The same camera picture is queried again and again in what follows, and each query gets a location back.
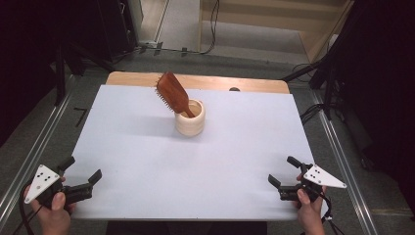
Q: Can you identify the hanging black cable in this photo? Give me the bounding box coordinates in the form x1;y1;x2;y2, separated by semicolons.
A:
199;0;220;56

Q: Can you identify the person's right hand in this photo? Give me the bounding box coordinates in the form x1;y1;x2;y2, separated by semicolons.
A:
294;173;328;233

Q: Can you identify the metal floor rail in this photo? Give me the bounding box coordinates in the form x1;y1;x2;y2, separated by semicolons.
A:
309;89;380;235
0;74;77;226

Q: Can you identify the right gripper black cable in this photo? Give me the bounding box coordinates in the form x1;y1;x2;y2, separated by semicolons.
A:
319;191;346;235

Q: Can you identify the person's dark clothing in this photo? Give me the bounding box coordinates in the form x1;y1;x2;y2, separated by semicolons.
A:
107;220;268;235

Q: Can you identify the black cabinet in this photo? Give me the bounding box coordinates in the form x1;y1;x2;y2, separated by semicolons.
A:
96;0;139;62

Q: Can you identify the bundle of black floor cables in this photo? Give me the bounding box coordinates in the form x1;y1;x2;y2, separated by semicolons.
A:
299;103;328;125

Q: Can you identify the white board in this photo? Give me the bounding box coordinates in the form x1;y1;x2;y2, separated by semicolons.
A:
48;84;330;221

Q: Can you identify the cream ribbed cup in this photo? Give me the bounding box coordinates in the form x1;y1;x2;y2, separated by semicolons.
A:
174;98;207;137

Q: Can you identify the brown wooden hairbrush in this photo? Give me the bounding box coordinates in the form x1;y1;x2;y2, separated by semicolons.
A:
155;70;197;119

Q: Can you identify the black metal stand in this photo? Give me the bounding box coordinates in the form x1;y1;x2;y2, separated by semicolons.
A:
52;40;115;106
281;48;342;121

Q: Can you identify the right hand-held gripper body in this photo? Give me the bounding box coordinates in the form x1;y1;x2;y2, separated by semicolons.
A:
278;163;347;202

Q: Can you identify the person's left hand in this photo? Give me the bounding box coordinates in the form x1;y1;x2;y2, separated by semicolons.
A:
23;175;78;235

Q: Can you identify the light wooden table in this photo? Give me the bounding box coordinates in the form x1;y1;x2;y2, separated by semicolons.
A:
105;70;291;95

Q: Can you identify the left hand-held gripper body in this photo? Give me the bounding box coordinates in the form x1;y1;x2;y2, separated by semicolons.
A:
23;164;94;211

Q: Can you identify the light wooden shelf unit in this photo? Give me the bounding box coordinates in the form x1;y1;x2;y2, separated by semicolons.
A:
197;0;355;64

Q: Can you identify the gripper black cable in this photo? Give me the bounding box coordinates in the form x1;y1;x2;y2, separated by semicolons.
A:
319;191;346;235
12;183;45;235

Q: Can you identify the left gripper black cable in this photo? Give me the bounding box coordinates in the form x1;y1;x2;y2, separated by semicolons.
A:
12;183;45;235

